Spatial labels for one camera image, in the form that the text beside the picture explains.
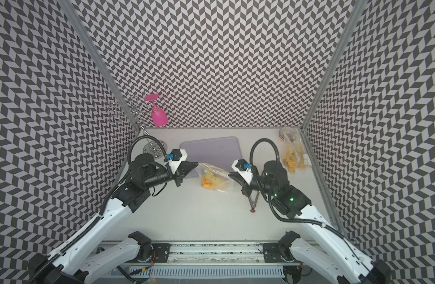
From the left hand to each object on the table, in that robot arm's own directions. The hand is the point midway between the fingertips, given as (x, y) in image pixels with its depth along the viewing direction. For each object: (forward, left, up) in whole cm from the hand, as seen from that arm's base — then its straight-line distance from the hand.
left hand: (195, 164), depth 69 cm
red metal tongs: (-5, -26, -27) cm, 38 cm away
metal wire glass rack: (+50, +50, -13) cm, 72 cm away
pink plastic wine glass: (+36, +25, -7) cm, 44 cm away
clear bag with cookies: (+1, -6, -12) cm, 14 cm away
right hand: (-4, -15, -3) cm, 16 cm away
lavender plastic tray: (+28, -8, -29) cm, 41 cm away
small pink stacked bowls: (+25, -45, -10) cm, 53 cm away
